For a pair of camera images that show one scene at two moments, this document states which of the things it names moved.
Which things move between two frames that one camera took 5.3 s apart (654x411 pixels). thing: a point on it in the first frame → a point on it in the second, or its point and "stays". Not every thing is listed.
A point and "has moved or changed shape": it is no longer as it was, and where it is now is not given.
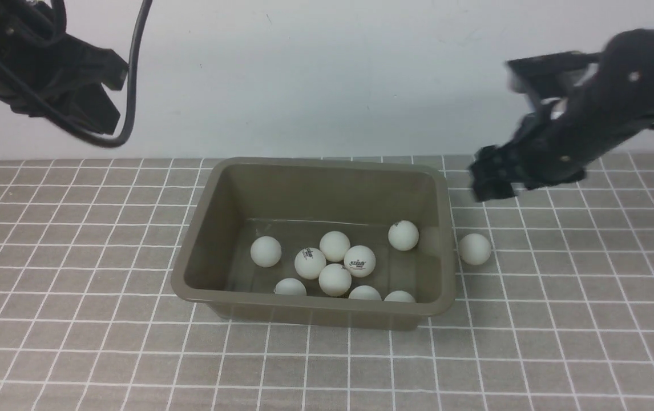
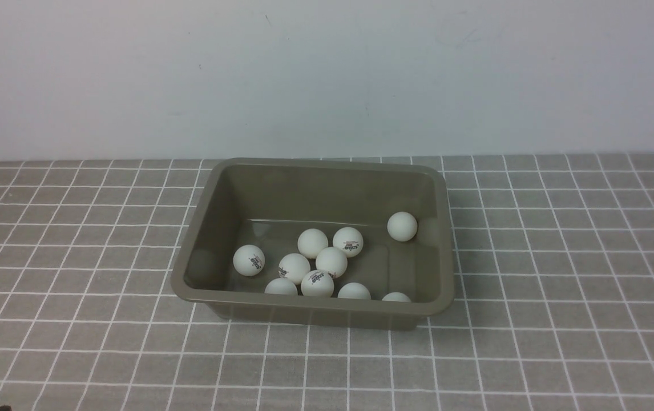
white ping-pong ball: [334, 246] → [311, 241]
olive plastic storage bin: [349, 244] stays
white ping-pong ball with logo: [399, 295] stays
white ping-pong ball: [403, 235] has moved or changed shape
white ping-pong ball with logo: [310, 263] → [295, 266]
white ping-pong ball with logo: [475, 249] → [317, 283]
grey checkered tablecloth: [67, 303] stays
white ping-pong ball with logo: [359, 261] → [349, 240]
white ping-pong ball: [334, 279] → [332, 261]
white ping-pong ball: [266, 252] → [249, 260]
